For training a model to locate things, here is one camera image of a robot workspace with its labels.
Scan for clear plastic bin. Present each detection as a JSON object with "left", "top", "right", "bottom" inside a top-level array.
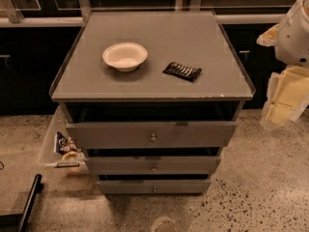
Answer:
[{"left": 38, "top": 106, "right": 89, "bottom": 175}]

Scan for snack bags in bin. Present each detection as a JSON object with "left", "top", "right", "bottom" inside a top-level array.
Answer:
[{"left": 54, "top": 132, "right": 85, "bottom": 160}]

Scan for metal window rail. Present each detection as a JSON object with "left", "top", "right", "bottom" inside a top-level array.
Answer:
[{"left": 0, "top": 0, "right": 295, "bottom": 27}]

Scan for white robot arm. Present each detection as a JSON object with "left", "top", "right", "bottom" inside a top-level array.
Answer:
[{"left": 257, "top": 0, "right": 309, "bottom": 131}]

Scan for black bar at floor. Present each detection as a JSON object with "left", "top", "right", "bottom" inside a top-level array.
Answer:
[{"left": 0, "top": 174, "right": 43, "bottom": 232}]

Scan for grey top drawer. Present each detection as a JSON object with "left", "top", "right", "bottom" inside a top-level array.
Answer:
[{"left": 66, "top": 121, "right": 237, "bottom": 149}]

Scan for white paper bowl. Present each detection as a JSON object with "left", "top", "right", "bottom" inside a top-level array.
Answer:
[{"left": 102, "top": 43, "right": 148, "bottom": 72}]

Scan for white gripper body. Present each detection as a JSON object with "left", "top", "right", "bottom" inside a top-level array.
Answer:
[{"left": 260, "top": 65, "right": 309, "bottom": 131}]

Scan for black snack packet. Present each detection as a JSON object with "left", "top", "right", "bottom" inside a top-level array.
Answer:
[{"left": 163, "top": 62, "right": 202, "bottom": 82}]

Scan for grey drawer cabinet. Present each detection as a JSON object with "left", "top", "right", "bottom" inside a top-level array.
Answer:
[{"left": 51, "top": 12, "right": 254, "bottom": 182}]

